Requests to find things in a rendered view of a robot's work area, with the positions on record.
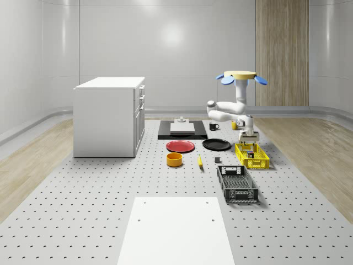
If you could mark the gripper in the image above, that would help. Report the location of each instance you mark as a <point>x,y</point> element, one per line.
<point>248,136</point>

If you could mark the puzzle cube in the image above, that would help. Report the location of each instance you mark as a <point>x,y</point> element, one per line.
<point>250,154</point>

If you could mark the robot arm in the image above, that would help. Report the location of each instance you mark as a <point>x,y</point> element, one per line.
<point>226,106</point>

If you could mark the yellow mug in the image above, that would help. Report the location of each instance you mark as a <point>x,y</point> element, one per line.
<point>234,126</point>

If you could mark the yellow basket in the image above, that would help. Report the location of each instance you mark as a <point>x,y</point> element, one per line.
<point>256,164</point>

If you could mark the black plate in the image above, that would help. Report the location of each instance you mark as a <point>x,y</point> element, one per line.
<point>216,144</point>

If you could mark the black mug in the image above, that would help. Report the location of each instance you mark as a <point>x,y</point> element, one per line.
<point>213,126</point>

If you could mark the banana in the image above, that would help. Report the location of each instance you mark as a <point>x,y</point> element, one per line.
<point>200,161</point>

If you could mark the dark grey basket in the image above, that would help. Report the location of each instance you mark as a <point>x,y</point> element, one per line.
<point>240,194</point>

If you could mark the drone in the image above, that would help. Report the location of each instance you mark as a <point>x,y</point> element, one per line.
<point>238,74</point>

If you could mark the red plate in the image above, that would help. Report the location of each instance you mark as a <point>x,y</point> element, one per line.
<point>180,146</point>

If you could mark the yellow bowl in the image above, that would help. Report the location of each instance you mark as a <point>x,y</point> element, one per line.
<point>174,161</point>

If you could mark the black stove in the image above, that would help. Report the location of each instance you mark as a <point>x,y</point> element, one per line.
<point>165,131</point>

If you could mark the white board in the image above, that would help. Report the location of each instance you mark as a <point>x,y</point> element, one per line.
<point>176,232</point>

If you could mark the white cabinet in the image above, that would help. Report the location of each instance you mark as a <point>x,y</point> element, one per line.
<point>104,124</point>

